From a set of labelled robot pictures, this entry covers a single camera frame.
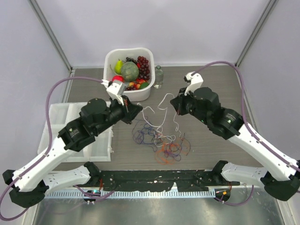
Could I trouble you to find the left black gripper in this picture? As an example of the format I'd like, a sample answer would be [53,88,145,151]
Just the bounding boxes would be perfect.
[94,94,143,135]

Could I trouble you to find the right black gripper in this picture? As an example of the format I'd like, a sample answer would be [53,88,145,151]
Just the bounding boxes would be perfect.
[171,86,210,125]

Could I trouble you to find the coloured wire bundle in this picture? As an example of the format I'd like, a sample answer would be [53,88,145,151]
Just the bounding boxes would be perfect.
[131,119,192,165]

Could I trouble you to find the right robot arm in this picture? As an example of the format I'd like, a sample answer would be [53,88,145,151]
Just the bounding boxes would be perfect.
[170,87,300,201]

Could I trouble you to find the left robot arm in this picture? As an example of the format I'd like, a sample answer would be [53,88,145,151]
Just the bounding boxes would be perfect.
[2,97,143,208]

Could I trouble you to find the dark cherries front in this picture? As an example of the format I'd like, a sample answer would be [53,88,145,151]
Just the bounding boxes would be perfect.
[126,85,136,91]

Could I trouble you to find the peach fruit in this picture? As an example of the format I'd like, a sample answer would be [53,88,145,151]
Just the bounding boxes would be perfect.
[128,79,147,90]

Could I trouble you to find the green lime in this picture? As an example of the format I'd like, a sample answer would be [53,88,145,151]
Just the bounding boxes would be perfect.
[139,82,149,90]

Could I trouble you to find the red apple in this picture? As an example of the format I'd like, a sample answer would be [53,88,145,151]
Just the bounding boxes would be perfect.
[112,75,125,83]

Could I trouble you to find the clear plastic bottle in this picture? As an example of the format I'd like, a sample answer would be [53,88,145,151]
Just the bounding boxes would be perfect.
[153,65,164,89]

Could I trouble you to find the green melon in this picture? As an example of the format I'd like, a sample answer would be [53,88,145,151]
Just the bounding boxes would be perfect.
[121,62,139,82]

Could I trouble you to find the red grape bunch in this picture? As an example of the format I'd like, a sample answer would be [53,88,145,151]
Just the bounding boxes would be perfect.
[137,56,150,81]

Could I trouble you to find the green pear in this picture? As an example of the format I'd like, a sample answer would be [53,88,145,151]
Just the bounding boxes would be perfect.
[114,60,124,75]

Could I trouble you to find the dark grape bunch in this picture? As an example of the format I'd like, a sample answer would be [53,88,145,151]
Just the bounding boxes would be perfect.
[126,57,137,64]

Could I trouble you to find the white fruit basket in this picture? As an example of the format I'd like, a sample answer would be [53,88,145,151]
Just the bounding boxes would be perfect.
[103,47,155,102]

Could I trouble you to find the white compartment tray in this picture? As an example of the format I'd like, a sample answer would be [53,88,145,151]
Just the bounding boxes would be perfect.
[49,102,113,163]

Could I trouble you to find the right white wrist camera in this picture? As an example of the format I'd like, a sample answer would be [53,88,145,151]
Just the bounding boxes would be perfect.
[184,72,203,96]

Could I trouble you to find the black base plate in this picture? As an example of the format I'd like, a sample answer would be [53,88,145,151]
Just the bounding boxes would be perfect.
[72,169,241,192]

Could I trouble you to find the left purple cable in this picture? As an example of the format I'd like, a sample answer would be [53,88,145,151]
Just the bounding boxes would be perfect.
[0,76,115,221]

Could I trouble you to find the slotted cable duct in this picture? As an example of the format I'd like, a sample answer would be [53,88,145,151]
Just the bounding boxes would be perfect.
[45,188,216,199]

